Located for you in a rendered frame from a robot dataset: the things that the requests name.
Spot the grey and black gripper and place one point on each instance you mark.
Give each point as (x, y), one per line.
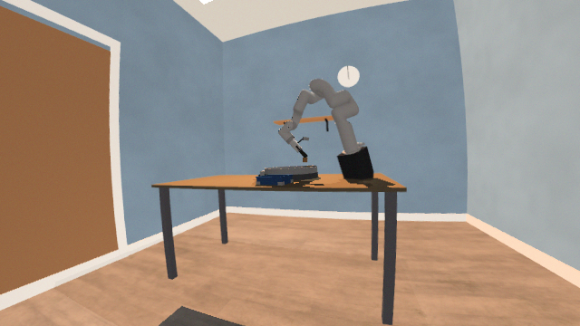
(297, 147)

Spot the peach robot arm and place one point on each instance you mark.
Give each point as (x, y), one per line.
(347, 109)

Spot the blue crate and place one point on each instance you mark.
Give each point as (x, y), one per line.
(276, 180)

